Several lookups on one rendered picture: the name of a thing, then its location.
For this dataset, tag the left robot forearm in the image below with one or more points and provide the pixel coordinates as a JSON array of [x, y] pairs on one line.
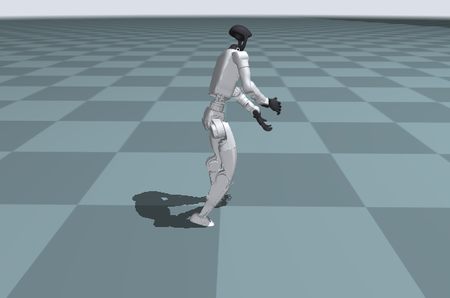
[[247, 104]]

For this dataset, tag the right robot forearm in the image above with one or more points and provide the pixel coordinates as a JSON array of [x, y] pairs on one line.
[[259, 98]]

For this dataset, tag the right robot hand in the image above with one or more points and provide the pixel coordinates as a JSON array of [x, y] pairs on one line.
[[274, 105]]

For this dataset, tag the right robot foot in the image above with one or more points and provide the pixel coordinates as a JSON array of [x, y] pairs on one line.
[[198, 220]]

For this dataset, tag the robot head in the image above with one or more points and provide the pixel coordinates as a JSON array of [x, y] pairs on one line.
[[240, 33]]

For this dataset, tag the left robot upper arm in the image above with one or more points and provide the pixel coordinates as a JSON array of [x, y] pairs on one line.
[[236, 92]]

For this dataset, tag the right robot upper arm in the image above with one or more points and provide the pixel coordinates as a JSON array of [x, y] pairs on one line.
[[241, 58]]

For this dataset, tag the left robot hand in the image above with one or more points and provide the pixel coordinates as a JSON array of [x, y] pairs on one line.
[[261, 121]]

